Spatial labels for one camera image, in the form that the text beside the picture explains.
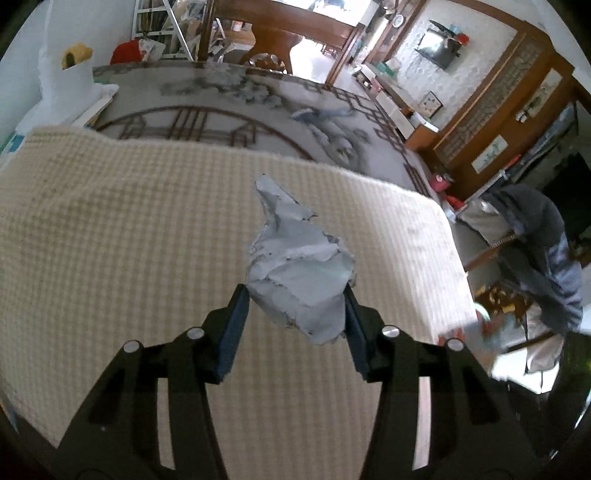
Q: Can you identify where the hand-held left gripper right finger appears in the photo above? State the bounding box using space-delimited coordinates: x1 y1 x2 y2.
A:
342 286 541 480

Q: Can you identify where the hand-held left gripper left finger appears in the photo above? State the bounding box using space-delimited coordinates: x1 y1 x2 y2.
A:
53 284 251 480

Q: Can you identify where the grey paper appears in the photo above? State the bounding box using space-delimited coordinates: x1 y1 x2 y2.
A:
245 174 358 344

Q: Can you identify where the beige checkered blanket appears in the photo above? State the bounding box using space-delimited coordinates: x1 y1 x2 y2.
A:
0 124 478 448

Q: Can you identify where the dark blue jacket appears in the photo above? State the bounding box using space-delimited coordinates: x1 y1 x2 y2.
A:
462 185 585 335

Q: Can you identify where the hanging scroll painting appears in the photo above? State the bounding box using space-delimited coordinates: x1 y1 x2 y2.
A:
473 136 509 174
526 69 561 118

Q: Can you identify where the long television cabinet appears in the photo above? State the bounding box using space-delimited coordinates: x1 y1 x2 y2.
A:
353 62 439 151

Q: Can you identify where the white plastic bag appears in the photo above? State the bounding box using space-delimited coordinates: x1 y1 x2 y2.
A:
37 44 116 127

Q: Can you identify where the red plastic stool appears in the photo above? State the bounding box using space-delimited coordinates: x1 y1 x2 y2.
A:
110 39 144 65

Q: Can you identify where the yellow toy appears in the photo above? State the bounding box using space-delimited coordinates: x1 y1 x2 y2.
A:
61 43 94 70

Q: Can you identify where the wall television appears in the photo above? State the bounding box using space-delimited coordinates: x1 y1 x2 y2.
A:
416 28 458 70

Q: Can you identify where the white wire rack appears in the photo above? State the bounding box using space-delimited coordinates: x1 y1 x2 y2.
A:
131 0 204 61

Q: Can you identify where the dark wall shelf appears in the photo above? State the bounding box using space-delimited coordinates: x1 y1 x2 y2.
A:
429 19 469 47

